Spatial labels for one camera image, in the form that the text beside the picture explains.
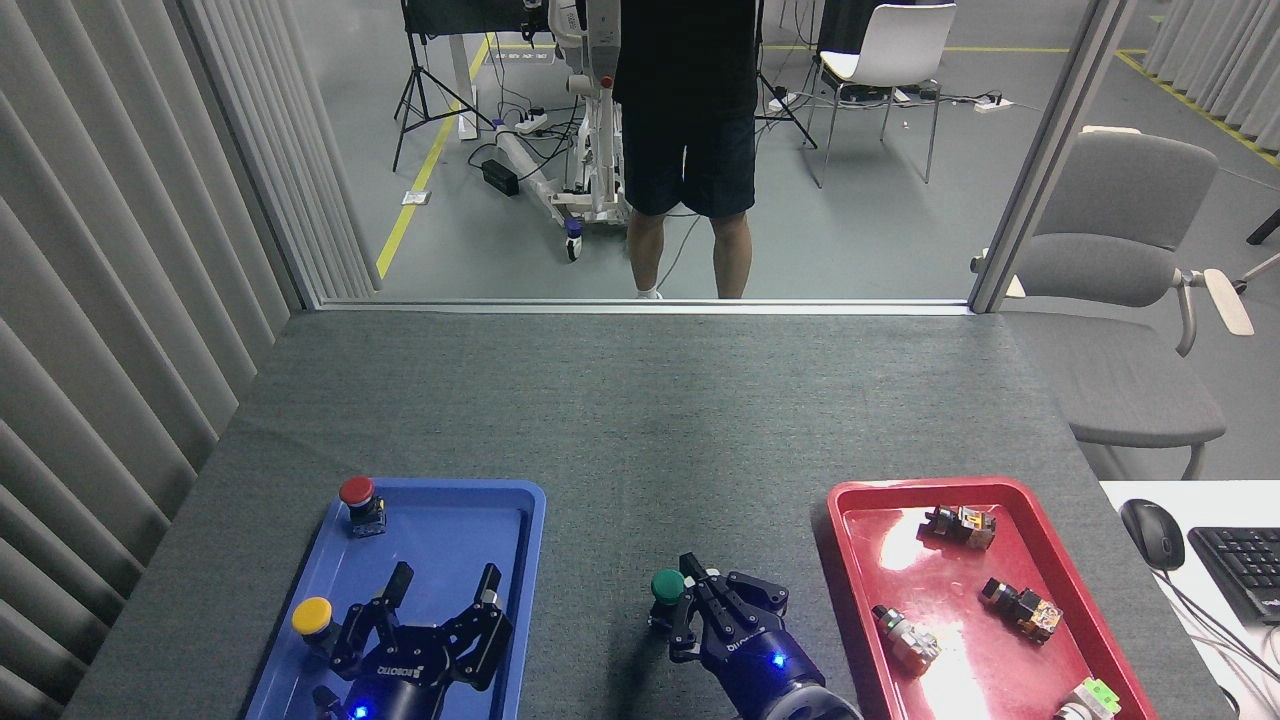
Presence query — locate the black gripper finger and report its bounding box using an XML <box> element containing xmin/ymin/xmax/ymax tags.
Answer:
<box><xmin>715</xmin><ymin>572</ymin><xmax>789</xmax><ymax>641</ymax></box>
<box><xmin>668</xmin><ymin>553</ymin><xmax>726</xmax><ymax>661</ymax></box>
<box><xmin>330</xmin><ymin>562</ymin><xmax>414</xmax><ymax>681</ymax></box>
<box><xmin>440</xmin><ymin>564</ymin><xmax>514</xmax><ymax>691</ymax></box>

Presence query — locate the green push button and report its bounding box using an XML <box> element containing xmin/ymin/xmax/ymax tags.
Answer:
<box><xmin>647</xmin><ymin>568</ymin><xmax>691</xmax><ymax>633</ymax></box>

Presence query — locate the silver metal switch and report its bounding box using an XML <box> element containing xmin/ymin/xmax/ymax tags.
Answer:
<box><xmin>871</xmin><ymin>604</ymin><xmax>942</xmax><ymax>678</ymax></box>

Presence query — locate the white plastic chair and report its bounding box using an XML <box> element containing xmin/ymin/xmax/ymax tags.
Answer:
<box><xmin>805</xmin><ymin>2</ymin><xmax>958</xmax><ymax>189</ymax></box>

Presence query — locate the silver table rail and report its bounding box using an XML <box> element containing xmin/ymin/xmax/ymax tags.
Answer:
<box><xmin>315</xmin><ymin>297</ymin><xmax>973</xmax><ymax>317</ymax></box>

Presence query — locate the blue plastic tray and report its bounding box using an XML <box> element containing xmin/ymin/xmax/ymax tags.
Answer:
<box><xmin>245</xmin><ymin>478</ymin><xmax>547</xmax><ymax>720</ymax></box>

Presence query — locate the green white switch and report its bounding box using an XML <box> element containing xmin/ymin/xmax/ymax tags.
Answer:
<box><xmin>1052</xmin><ymin>677</ymin><xmax>1122</xmax><ymax>720</ymax></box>

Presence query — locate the black tripod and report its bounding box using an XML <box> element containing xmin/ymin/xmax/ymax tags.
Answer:
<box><xmin>392</xmin><ymin>0</ymin><xmax>497</xmax><ymax>173</ymax></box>
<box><xmin>754</xmin><ymin>0</ymin><xmax>819</xmax><ymax>151</ymax></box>

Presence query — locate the black orange switch block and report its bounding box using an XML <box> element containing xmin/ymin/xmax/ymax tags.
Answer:
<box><xmin>979</xmin><ymin>577</ymin><xmax>1063</xmax><ymax>643</ymax></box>
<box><xmin>922</xmin><ymin>505</ymin><xmax>998</xmax><ymax>551</ymax></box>

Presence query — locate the black keyboard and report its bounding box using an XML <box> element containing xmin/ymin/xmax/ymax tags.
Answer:
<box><xmin>1187</xmin><ymin>526</ymin><xmax>1280</xmax><ymax>627</ymax></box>

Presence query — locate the black computer mouse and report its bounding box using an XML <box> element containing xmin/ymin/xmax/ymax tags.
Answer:
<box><xmin>1120</xmin><ymin>498</ymin><xmax>1187</xmax><ymax>573</ymax></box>

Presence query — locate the white side table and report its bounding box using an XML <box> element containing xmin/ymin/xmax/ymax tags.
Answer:
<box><xmin>1100</xmin><ymin>480</ymin><xmax>1280</xmax><ymax>720</ymax></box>

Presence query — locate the red plastic tray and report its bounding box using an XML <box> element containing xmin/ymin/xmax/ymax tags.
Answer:
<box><xmin>826</xmin><ymin>477</ymin><xmax>1159</xmax><ymax>720</ymax></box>

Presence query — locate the white desk leg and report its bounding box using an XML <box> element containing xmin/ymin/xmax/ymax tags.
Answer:
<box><xmin>447</xmin><ymin>33</ymin><xmax>480</xmax><ymax>142</ymax></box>

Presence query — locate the red push button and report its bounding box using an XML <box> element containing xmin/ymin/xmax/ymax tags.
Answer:
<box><xmin>338</xmin><ymin>475</ymin><xmax>388</xmax><ymax>539</ymax></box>

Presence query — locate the white stand on wheels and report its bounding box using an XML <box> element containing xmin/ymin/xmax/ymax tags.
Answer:
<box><xmin>494</xmin><ymin>0</ymin><xmax>631</xmax><ymax>263</ymax></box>

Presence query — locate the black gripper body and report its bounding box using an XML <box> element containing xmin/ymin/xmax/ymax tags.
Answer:
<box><xmin>700</xmin><ymin>622</ymin><xmax>826</xmax><ymax>716</ymax></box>
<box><xmin>345</xmin><ymin>635</ymin><xmax>456</xmax><ymax>720</ymax></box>

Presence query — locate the yellow push button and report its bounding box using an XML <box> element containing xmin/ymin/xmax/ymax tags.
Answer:
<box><xmin>291</xmin><ymin>597</ymin><xmax>348</xmax><ymax>656</ymax></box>

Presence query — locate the grey office chair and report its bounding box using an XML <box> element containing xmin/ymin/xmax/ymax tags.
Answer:
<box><xmin>970</xmin><ymin>126</ymin><xmax>1255</xmax><ymax>481</ymax></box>

